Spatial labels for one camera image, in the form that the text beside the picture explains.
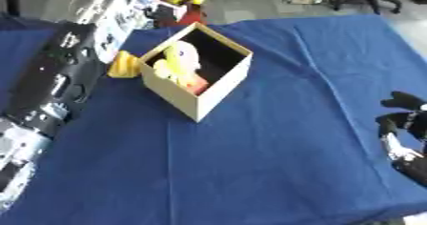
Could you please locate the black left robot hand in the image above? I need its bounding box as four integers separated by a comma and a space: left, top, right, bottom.
141, 0, 191, 29

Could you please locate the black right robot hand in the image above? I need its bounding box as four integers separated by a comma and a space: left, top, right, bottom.
374, 90, 427, 188

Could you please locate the tan cardboard box black inside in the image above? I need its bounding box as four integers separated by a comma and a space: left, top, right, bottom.
134, 21, 255, 124

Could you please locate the red bag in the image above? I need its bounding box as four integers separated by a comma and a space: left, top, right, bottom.
158, 3, 209, 27

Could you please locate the yellow and white soft toy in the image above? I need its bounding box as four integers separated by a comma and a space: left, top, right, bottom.
152, 40, 213, 96

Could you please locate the yellow toy block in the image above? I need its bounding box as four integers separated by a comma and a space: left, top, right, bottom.
105, 50, 142, 79

